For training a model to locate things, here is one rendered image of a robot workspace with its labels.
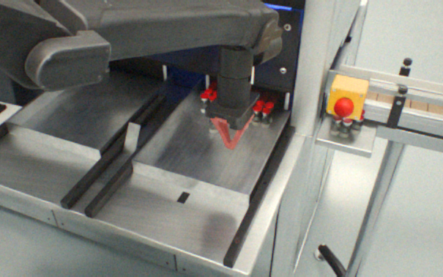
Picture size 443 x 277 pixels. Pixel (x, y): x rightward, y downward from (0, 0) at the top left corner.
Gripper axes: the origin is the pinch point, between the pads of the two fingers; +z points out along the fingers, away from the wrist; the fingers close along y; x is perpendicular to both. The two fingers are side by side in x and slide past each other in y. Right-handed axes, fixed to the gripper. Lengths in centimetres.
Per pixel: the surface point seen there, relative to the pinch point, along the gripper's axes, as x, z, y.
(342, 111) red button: -16.8, -1.5, 19.8
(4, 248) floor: 106, 98, 20
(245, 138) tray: 3.0, 10.1, 17.8
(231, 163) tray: 2.8, 11.2, 9.0
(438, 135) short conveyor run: -38, 8, 36
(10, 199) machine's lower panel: 108, 80, 31
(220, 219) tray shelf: -1.2, 13.2, -6.0
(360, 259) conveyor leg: -30, 64, 46
